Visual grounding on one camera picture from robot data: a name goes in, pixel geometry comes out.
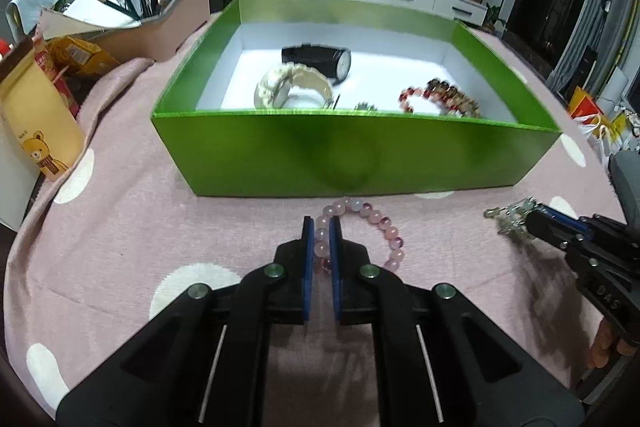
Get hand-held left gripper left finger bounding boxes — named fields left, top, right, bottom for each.
left=55, top=216, right=316, bottom=427

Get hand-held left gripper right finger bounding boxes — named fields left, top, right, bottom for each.
left=327, top=216, right=586, bottom=427

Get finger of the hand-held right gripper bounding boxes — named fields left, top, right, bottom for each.
left=525, top=211, right=581, bottom=253
left=535, top=203, right=593, bottom=229

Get pink bead bracelet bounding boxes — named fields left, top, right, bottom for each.
left=312, top=197, right=407, bottom=273

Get green cardboard box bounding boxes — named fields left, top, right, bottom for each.
left=151, top=0, right=562, bottom=199

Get brown bead bracelet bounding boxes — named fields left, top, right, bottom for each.
left=425, top=78, right=482, bottom=118

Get red bead butterfly bracelet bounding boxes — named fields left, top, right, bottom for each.
left=399, top=86, right=441, bottom=114

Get black wristwatch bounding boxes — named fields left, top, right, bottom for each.
left=281, top=44, right=352, bottom=84

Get person's right hand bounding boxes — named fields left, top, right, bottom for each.
left=587, top=319, right=638, bottom=370

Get yellow shopping bag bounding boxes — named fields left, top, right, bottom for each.
left=567, top=87, right=608, bottom=122

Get white wristwatch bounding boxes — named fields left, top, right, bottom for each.
left=254, top=62, right=335, bottom=110

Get pink polka dot tablecloth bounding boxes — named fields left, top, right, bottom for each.
left=0, top=9, right=631, bottom=427

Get small potted plant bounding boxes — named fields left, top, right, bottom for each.
left=482, top=4, right=508, bottom=32

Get pink desk organiser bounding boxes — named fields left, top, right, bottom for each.
left=37, top=0, right=211, bottom=62

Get yellow bear canister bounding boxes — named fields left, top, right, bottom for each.
left=0, top=38, right=86, bottom=182

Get yellow snack packet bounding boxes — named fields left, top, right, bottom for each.
left=47, top=36, right=121, bottom=80

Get red and white carton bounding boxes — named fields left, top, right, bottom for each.
left=32, top=32, right=81, bottom=118

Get white paper sheets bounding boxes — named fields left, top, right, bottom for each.
left=62, top=0, right=143, bottom=28

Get light blue cloth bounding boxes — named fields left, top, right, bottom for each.
left=5, top=0, right=66, bottom=42

